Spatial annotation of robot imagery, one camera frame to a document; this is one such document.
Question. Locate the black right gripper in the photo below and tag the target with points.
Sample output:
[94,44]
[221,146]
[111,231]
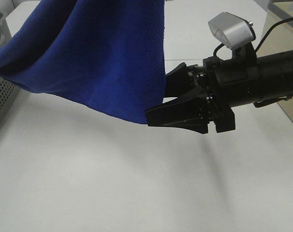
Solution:
[226,83]

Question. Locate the blue microfibre towel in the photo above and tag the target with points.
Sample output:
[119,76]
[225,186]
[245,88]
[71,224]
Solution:
[105,54]

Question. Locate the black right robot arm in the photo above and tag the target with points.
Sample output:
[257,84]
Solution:
[275,75]

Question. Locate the beige fabric storage box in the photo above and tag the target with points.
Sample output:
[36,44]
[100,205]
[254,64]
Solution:
[282,36]

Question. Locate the grey perforated plastic basket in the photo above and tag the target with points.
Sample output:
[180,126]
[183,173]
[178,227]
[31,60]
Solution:
[8,91]

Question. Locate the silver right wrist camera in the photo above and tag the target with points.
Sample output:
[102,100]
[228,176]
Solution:
[231,30]

